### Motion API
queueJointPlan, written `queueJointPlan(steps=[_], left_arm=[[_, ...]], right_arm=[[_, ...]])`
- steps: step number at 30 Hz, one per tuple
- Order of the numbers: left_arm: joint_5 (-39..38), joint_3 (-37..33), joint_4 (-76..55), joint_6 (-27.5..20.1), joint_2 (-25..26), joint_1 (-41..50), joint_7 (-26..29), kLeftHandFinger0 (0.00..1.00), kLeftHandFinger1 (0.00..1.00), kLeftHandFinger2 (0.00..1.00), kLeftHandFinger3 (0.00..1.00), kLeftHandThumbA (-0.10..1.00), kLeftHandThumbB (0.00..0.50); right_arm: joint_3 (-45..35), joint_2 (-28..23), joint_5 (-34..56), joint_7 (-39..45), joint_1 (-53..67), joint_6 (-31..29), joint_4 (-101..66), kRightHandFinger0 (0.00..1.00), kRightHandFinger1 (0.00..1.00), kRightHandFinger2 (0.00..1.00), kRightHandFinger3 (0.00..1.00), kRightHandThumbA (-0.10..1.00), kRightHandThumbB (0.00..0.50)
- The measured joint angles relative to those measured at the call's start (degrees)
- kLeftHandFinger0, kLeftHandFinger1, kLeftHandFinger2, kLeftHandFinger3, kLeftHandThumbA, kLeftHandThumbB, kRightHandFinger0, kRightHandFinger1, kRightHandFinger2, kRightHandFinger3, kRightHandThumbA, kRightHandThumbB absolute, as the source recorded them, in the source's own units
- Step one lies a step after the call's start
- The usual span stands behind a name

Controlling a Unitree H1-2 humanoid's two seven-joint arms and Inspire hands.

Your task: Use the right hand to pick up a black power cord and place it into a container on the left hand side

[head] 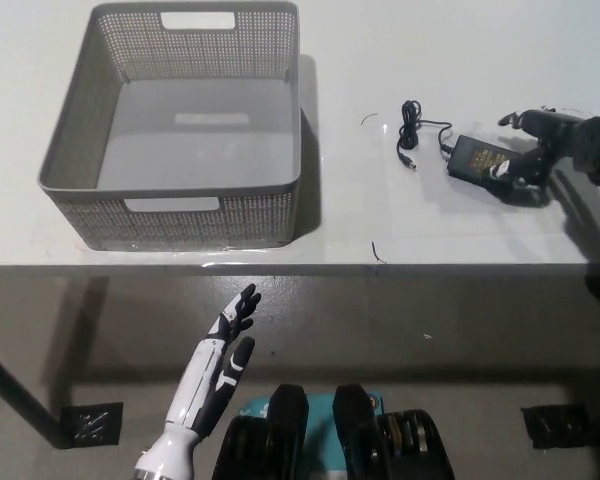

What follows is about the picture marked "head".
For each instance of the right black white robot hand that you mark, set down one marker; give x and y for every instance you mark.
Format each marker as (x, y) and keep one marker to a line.
(555, 130)

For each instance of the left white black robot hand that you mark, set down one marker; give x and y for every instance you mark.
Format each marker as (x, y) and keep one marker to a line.
(200, 385)

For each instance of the black teal robot torso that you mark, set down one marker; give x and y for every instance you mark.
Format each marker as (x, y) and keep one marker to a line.
(290, 435)

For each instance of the black floor tape patch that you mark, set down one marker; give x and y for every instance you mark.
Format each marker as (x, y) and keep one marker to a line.
(555, 425)
(91, 425)

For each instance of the grey perforated plastic basket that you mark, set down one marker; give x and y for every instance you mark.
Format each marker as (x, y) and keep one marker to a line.
(145, 220)

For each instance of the black straight table leg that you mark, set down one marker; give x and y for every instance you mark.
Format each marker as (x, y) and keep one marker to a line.
(25, 395)

